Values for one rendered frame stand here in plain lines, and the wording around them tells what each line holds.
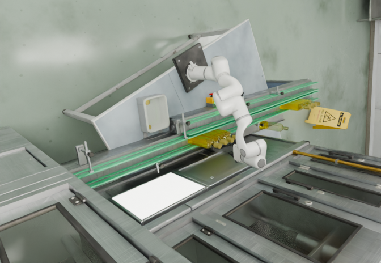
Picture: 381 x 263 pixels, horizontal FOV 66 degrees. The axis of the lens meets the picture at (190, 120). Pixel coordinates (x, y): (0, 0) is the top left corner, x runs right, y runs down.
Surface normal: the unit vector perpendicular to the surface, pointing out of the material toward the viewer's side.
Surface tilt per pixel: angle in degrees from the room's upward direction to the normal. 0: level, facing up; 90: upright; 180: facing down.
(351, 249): 90
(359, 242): 90
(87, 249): 90
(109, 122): 0
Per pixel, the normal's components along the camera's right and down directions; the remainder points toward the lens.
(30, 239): -0.11, -0.96
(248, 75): 0.65, 0.12
